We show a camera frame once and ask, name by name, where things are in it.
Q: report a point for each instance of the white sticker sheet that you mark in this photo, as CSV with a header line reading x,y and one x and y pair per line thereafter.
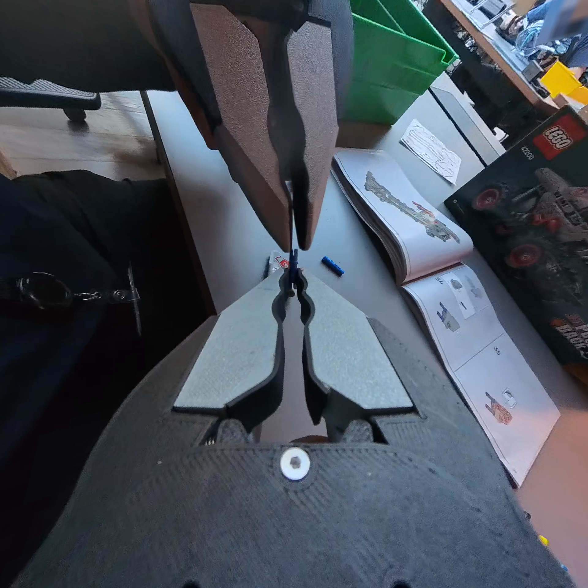
x,y
432,154

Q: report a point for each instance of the blue lego pin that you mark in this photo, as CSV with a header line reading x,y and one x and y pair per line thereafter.
x,y
333,265
294,259

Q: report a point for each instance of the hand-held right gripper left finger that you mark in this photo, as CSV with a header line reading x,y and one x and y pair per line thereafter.
x,y
229,358

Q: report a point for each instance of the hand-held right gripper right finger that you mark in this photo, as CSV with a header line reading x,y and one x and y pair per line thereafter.
x,y
358,358

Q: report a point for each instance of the grey table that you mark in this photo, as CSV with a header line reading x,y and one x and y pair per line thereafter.
x,y
464,119

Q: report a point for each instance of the black office chair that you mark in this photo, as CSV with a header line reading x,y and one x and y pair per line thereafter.
x,y
46,94

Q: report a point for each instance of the large green plastic bin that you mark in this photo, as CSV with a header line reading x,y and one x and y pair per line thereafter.
x,y
390,69

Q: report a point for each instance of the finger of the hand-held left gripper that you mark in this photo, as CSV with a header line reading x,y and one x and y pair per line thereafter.
x,y
239,92
319,115

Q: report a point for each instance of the black badge reel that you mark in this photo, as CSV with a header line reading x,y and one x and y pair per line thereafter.
x,y
46,290

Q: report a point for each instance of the dark lego set box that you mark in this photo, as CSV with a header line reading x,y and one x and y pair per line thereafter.
x,y
542,220

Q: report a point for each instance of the yellow plastic bin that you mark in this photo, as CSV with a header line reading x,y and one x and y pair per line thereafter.
x,y
560,80

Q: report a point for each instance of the wooden table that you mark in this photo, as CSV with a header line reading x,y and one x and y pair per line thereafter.
x,y
500,50

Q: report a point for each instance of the open lego instruction booklet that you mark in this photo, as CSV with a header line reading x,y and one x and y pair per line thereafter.
x,y
482,367

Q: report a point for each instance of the white red printed lego piece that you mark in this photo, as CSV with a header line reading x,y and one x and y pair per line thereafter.
x,y
277,262

